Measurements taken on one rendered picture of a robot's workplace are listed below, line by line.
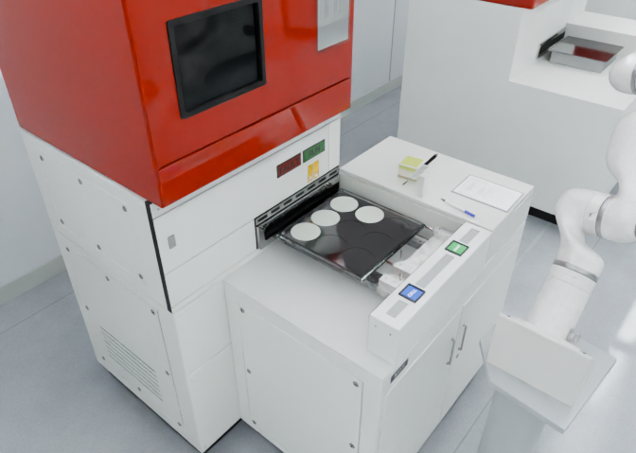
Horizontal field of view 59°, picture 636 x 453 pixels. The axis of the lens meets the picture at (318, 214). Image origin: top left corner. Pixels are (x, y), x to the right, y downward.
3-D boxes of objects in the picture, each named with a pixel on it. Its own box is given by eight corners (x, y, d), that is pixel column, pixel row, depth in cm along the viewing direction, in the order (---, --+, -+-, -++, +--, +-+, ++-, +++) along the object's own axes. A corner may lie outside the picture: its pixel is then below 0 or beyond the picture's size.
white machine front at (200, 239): (167, 310, 171) (144, 201, 148) (333, 197, 222) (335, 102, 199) (174, 315, 169) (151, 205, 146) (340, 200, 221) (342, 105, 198)
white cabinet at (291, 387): (241, 431, 230) (221, 282, 182) (376, 303, 290) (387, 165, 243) (369, 534, 196) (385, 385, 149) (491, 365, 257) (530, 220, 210)
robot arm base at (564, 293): (587, 357, 151) (617, 296, 152) (568, 346, 137) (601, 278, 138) (522, 326, 164) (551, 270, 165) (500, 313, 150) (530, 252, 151)
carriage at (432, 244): (376, 294, 172) (377, 287, 171) (435, 238, 195) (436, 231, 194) (397, 305, 168) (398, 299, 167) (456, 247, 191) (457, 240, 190)
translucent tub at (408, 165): (397, 179, 206) (397, 163, 202) (405, 169, 211) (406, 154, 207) (415, 184, 203) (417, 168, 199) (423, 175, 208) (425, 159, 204)
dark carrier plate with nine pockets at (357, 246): (278, 234, 190) (278, 233, 190) (341, 191, 212) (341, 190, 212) (361, 277, 172) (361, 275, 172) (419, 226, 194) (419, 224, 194)
